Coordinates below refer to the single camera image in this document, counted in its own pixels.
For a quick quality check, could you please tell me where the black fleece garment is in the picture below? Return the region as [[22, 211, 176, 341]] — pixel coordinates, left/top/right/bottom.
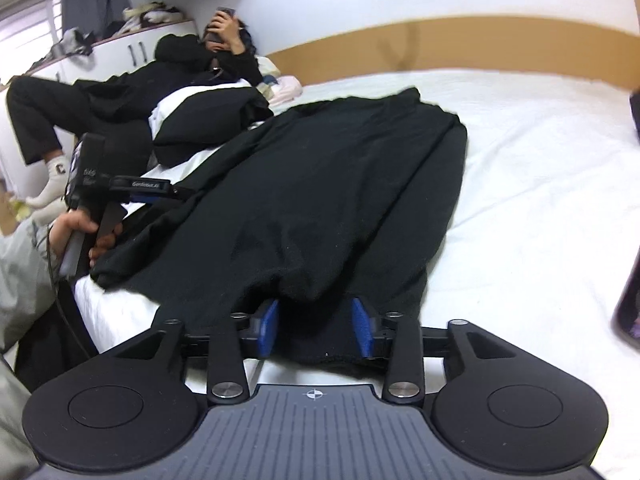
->
[[91, 88, 468, 370]]

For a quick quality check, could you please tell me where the grey jacket sleeve forearm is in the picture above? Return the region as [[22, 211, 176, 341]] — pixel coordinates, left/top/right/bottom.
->
[[1, 221, 58, 479]]

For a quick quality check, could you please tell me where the operator left hand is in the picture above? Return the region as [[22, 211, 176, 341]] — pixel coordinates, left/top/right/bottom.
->
[[49, 210, 122, 266]]

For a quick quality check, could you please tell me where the person in black hoodie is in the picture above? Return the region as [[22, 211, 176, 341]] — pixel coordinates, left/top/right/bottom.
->
[[6, 18, 262, 226]]

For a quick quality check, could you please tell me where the black garment pile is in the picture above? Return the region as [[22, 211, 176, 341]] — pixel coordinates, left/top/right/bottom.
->
[[149, 84, 272, 167]]

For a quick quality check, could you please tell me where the grey window curtain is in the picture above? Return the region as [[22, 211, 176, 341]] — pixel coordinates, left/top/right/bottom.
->
[[61, 0, 130, 40]]

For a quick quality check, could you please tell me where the white bed sheet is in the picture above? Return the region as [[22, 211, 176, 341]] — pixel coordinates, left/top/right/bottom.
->
[[69, 68, 640, 401]]

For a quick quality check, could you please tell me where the pink white pillow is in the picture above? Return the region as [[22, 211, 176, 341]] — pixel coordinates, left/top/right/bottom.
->
[[256, 56, 303, 106]]

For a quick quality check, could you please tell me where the dark smartphone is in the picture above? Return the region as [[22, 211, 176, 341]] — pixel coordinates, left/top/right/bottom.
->
[[205, 10, 239, 44]]

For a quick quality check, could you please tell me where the phone with lit screen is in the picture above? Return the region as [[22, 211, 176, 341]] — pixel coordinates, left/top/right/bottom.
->
[[612, 259, 640, 350]]

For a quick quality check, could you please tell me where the black folded garment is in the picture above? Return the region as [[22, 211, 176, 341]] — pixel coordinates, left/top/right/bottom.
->
[[629, 90, 640, 140]]

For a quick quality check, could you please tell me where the wooden headboard panel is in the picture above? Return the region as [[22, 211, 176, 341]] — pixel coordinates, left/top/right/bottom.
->
[[268, 15, 639, 90]]

